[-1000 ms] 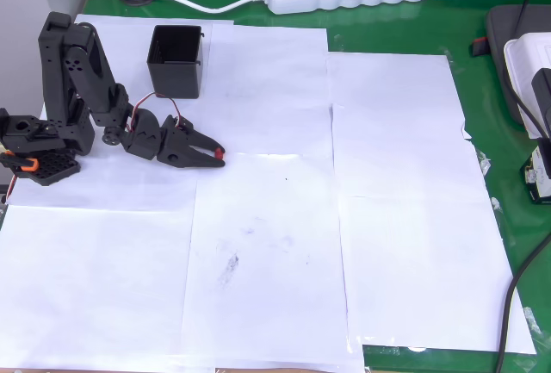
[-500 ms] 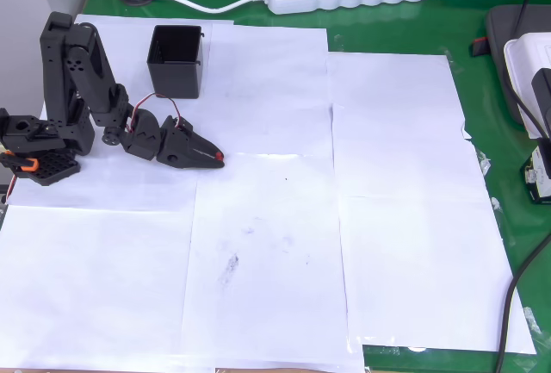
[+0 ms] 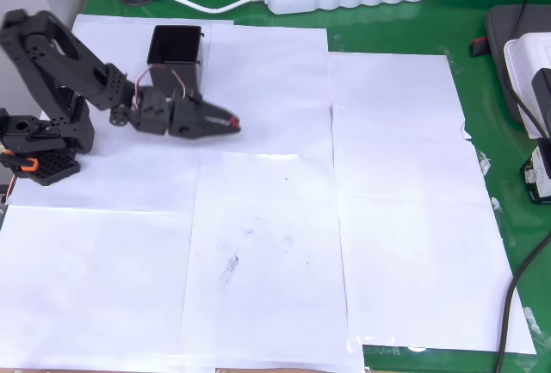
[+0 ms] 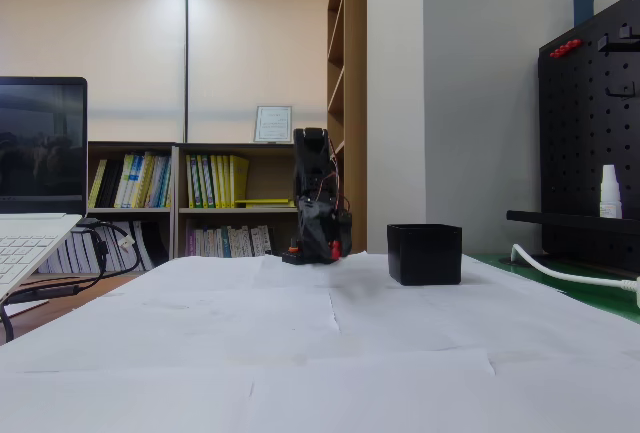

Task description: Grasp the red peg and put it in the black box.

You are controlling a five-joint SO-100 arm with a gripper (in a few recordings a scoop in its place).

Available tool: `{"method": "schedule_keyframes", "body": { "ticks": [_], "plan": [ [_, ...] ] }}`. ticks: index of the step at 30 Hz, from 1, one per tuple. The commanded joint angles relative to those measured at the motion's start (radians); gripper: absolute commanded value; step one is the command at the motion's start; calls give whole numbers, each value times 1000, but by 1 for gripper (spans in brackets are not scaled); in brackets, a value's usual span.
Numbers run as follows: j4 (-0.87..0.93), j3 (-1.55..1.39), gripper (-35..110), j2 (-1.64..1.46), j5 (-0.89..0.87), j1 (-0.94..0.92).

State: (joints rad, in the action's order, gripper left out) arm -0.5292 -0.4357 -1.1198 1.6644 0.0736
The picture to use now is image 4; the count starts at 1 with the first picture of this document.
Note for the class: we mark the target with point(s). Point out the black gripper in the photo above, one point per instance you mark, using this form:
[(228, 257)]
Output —
[(316, 239)]

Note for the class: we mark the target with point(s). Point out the small red object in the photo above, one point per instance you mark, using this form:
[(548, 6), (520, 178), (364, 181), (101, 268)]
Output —
[(336, 249)]

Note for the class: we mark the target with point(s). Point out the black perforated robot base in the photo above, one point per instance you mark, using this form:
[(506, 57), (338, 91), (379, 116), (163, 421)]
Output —
[(290, 258)]

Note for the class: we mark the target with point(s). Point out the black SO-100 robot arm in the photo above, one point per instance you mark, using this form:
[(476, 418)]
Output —
[(312, 163)]

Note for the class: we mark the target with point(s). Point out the black square container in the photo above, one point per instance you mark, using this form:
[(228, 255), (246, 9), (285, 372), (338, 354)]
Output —
[(425, 258)]

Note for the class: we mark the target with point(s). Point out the orange table clamp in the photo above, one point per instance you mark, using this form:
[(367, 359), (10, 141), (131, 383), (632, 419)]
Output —
[(294, 248)]

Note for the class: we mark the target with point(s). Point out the flat yellow folder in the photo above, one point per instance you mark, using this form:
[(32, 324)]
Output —
[(265, 201)]

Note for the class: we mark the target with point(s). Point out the low wooden bookshelf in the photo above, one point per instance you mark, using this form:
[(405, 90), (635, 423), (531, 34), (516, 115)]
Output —
[(130, 211), (225, 211)]

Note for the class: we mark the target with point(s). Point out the white paper sheet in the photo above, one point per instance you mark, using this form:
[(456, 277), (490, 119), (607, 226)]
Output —
[(450, 318), (370, 398), (200, 278), (125, 403), (565, 393), (175, 333)]

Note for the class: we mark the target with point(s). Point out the framed white certificate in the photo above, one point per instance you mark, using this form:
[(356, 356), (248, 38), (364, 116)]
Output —
[(273, 124)]

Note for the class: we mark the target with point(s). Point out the tall wooden bookshelf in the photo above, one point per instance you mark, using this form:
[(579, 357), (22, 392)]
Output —
[(356, 78)]

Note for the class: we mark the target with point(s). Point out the black pegboard shelf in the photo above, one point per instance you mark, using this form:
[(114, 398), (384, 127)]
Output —
[(550, 219)]

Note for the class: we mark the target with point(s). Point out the black upright binder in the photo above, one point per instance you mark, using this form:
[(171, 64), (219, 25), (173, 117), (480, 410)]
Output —
[(110, 183)]

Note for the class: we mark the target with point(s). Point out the leaning yellow book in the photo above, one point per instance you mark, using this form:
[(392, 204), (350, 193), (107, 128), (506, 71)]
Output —
[(97, 185)]

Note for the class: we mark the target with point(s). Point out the black perforated pegboard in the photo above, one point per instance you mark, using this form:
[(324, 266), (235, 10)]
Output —
[(575, 153)]

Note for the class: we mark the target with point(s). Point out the small white plastic bottle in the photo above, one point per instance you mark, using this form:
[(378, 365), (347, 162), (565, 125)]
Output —
[(610, 193)]

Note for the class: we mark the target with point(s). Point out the white multi-socket power strip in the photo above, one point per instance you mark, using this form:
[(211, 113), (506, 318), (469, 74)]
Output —
[(634, 293)]

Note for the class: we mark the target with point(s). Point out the white open laptop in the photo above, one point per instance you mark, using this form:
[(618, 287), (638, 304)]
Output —
[(40, 153)]

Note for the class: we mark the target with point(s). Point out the black pegboard hook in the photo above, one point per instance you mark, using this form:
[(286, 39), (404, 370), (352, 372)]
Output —
[(622, 93), (620, 44)]

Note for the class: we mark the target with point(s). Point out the dark window frame post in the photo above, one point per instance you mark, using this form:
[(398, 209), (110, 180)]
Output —
[(186, 53)]

